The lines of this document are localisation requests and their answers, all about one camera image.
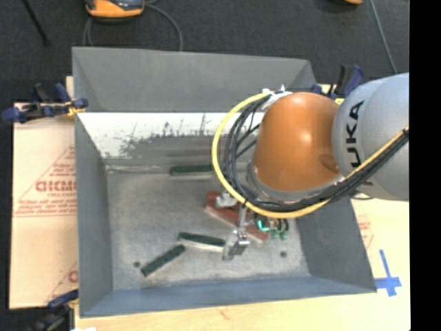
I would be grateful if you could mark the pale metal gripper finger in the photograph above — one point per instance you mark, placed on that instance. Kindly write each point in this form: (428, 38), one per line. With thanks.
(225, 200)
(238, 241)

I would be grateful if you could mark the red-brown flat block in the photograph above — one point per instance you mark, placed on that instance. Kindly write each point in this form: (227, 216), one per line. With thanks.
(224, 216)

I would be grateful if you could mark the dark green flat block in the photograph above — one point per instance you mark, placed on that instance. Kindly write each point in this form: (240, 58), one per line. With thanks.
(201, 239)
(162, 260)
(191, 170)

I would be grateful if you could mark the grey metal bin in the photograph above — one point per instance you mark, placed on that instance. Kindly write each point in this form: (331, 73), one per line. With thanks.
(155, 212)

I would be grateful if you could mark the brown cardboard board, red print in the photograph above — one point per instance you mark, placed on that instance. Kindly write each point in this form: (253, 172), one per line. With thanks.
(41, 219)

